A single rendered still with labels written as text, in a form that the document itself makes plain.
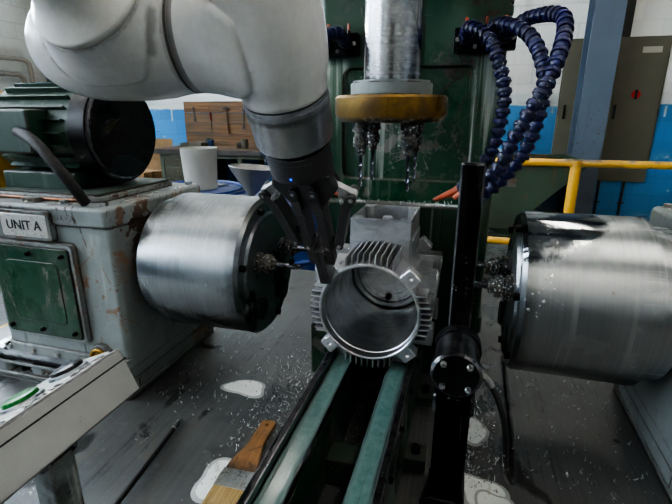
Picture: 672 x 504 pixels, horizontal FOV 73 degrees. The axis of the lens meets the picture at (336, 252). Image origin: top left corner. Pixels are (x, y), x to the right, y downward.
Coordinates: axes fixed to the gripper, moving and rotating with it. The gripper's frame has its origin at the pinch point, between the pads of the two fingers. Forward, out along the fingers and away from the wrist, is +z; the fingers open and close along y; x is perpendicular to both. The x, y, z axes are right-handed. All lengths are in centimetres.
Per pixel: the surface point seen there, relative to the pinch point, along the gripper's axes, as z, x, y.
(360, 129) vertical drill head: -10.1, -18.7, -2.5
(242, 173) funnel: 76, -116, 85
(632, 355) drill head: 8.7, 3.7, -41.3
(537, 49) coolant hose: -17.5, -27.8, -26.9
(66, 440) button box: -11.8, 33.1, 12.5
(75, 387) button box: -13.0, 29.0, 13.8
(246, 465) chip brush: 20.6, 23.6, 9.2
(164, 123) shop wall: 251, -444, 397
